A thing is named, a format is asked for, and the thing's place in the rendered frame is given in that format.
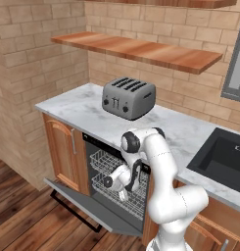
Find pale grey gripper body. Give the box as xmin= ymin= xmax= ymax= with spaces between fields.
xmin=117 ymin=188 xmax=129 ymax=202

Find grey dishwasher door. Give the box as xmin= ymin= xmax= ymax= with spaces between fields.
xmin=42 ymin=177 xmax=144 ymax=238

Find black dishwasher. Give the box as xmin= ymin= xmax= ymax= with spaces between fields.
xmin=81 ymin=131 xmax=152 ymax=237

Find wooden cupboard door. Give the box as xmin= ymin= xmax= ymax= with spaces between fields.
xmin=183 ymin=214 xmax=235 ymax=251
xmin=42 ymin=113 xmax=90 ymax=197

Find grey four-slot toaster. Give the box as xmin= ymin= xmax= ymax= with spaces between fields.
xmin=101 ymin=76 xmax=157 ymax=122

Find black kitchen sink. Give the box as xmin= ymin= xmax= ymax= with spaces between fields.
xmin=186 ymin=126 xmax=240 ymax=196

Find grey framed window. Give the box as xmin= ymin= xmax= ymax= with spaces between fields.
xmin=220 ymin=13 xmax=240 ymax=104

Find white wire dishwasher rack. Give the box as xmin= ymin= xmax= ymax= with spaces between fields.
xmin=90 ymin=172 xmax=151 ymax=222
xmin=88 ymin=148 xmax=151 ymax=176

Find black dishwasher door handle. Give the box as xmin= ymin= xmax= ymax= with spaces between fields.
xmin=49 ymin=188 xmax=103 ymax=234

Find silver cupboard door handle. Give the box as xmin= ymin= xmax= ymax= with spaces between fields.
xmin=220 ymin=238 xmax=230 ymax=251
xmin=70 ymin=127 xmax=77 ymax=156

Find long wooden wall shelf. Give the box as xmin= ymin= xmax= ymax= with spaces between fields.
xmin=50 ymin=30 xmax=224 ymax=75

